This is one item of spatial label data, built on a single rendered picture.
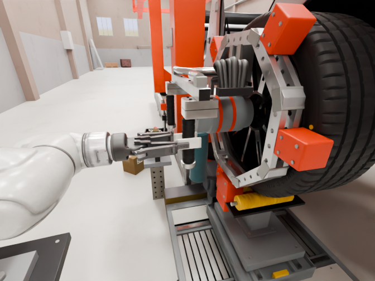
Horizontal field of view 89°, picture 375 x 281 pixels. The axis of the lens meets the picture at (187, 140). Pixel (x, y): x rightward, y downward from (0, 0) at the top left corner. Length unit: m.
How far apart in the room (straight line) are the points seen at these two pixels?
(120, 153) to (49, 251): 0.68
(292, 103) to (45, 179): 0.52
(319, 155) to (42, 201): 0.53
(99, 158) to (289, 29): 0.53
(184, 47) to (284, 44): 0.64
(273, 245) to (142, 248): 0.73
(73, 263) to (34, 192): 1.05
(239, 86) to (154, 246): 1.08
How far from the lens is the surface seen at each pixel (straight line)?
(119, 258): 1.32
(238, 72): 0.52
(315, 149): 0.49
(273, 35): 0.56
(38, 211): 0.38
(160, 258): 1.28
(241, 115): 0.69
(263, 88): 0.76
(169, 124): 0.86
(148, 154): 0.47
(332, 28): 0.66
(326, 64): 0.56
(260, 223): 1.11
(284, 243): 1.14
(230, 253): 1.13
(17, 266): 1.06
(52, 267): 1.03
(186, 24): 1.12
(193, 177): 0.94
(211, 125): 0.66
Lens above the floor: 1.05
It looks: 24 degrees down
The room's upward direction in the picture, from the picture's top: straight up
